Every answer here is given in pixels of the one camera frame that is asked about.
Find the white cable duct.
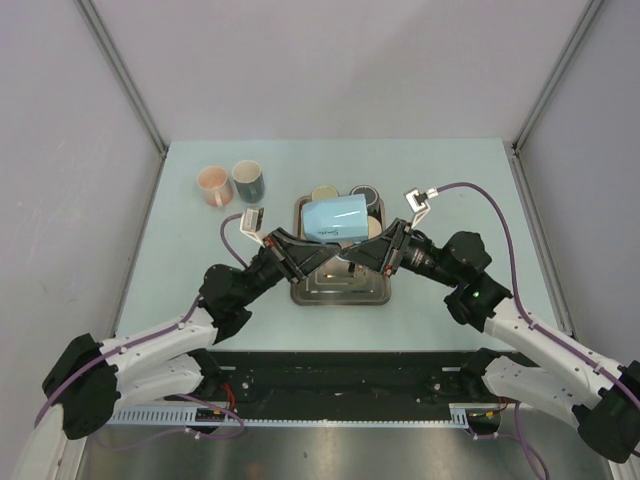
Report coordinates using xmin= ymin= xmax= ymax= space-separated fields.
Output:
xmin=114 ymin=403 xmax=501 ymax=429

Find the left aluminium frame post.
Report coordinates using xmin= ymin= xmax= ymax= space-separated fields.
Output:
xmin=74 ymin=0 xmax=168 ymax=159

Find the pink mug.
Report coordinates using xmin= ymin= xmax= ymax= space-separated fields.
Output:
xmin=196 ymin=166 xmax=233 ymax=208

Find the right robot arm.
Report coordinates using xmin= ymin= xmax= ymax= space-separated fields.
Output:
xmin=340 ymin=220 xmax=639 ymax=463

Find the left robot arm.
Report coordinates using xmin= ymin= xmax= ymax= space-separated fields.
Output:
xmin=36 ymin=228 xmax=341 ymax=440

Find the green mug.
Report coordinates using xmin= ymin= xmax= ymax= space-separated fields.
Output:
xmin=311 ymin=185 xmax=339 ymax=201

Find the dark teal mug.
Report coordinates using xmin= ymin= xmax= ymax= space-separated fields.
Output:
xmin=232 ymin=160 xmax=265 ymax=204

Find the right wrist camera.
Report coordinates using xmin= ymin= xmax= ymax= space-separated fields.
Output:
xmin=404 ymin=188 xmax=431 ymax=229

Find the right aluminium frame post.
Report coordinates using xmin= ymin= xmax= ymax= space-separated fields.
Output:
xmin=511 ymin=0 xmax=606 ymax=159

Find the steel tray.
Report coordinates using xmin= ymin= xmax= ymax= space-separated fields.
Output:
xmin=290 ymin=193 xmax=392 ymax=306

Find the black mug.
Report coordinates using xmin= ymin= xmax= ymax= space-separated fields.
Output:
xmin=350 ymin=185 xmax=380 ymax=216

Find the light blue mug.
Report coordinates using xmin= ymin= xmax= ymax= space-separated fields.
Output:
xmin=301 ymin=194 xmax=369 ymax=245

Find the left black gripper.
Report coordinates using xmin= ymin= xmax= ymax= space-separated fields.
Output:
xmin=237 ymin=227 xmax=340 ymax=307

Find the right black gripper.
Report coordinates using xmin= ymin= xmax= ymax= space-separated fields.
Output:
xmin=340 ymin=219 xmax=461 ymax=289

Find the aluminium frame post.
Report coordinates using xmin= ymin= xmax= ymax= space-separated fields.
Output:
xmin=511 ymin=0 xmax=606 ymax=159
xmin=74 ymin=0 xmax=168 ymax=159

